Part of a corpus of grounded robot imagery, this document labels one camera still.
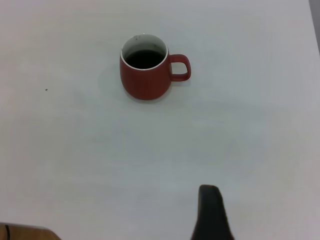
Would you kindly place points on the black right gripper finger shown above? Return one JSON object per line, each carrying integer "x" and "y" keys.
{"x": 212, "y": 217}

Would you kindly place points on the red ceramic mug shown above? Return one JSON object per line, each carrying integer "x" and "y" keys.
{"x": 145, "y": 82}

